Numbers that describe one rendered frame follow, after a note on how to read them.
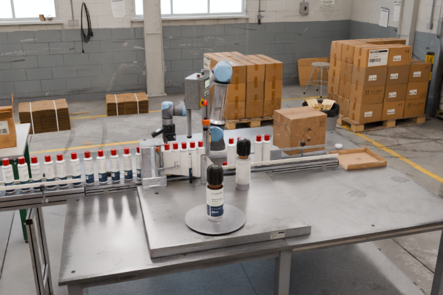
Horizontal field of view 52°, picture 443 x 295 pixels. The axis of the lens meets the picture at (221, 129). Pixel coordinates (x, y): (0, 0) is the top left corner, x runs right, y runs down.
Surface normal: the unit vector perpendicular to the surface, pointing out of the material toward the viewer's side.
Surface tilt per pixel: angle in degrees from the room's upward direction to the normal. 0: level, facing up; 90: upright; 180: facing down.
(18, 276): 0
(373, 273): 1
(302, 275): 0
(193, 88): 90
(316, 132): 90
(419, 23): 90
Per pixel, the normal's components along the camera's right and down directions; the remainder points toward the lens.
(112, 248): 0.00, -0.95
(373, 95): 0.36, 0.30
